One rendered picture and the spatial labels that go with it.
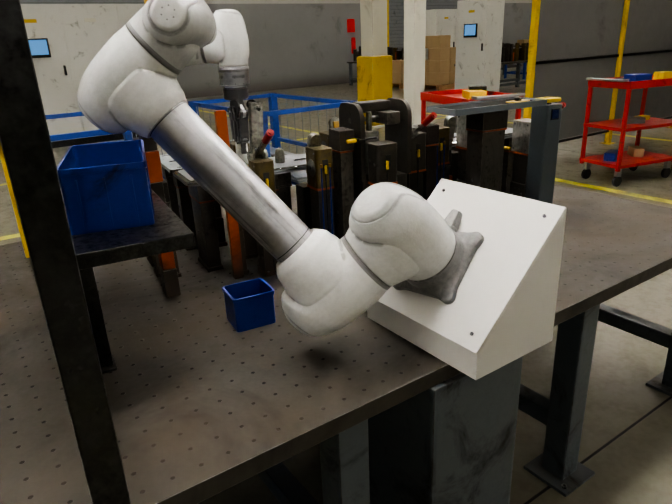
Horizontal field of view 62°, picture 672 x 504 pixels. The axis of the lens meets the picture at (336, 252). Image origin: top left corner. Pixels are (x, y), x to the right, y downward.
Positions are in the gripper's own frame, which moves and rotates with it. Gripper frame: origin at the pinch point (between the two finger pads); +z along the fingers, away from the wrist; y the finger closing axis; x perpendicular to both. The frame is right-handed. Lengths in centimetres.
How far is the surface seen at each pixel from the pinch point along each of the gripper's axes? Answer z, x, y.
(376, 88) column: 43, 429, -611
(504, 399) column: 51, 32, 86
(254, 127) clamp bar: -9.9, -0.9, 16.4
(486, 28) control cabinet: -40, 769, -741
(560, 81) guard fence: 22, 465, -283
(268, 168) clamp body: 1.5, 0.9, 20.0
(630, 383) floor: 105, 138, 51
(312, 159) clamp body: 0.7, 14.7, 20.4
